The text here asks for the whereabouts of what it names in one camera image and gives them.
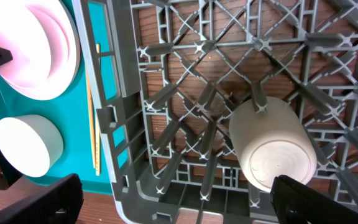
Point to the wooden chopstick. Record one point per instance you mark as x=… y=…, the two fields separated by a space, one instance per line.
x=91 y=118
x=97 y=146

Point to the wooden chopstick right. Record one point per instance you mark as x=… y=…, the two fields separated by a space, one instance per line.
x=97 y=146

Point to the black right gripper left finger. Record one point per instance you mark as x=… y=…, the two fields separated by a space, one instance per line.
x=60 y=202

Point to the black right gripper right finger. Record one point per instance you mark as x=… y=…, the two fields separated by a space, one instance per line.
x=294 y=202

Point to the pink plate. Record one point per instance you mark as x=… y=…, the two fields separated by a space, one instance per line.
x=68 y=68

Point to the white cup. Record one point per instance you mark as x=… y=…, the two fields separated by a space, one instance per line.
x=271 y=143

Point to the teal plastic tray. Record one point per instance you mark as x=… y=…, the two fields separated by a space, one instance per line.
x=70 y=115

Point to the wooden chopstick left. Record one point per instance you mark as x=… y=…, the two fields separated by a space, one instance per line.
x=91 y=118

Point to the grey dishwasher rack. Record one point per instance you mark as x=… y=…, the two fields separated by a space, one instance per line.
x=201 y=104

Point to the white bowl with food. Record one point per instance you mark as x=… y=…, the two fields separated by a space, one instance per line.
x=30 y=143

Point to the pink shallow bowl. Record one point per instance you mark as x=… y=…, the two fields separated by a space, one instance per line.
x=33 y=37

